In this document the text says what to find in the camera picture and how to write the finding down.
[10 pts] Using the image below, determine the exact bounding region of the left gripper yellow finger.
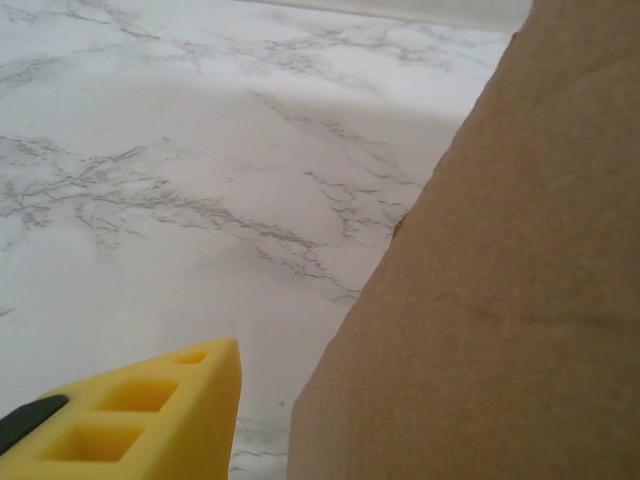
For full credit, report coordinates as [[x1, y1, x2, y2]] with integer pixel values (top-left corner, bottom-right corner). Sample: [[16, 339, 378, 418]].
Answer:
[[0, 338, 245, 480]]

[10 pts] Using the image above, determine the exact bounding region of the brown cardboard box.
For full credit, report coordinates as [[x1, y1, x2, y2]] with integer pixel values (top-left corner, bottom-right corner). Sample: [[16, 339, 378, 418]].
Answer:
[[286, 0, 640, 480]]

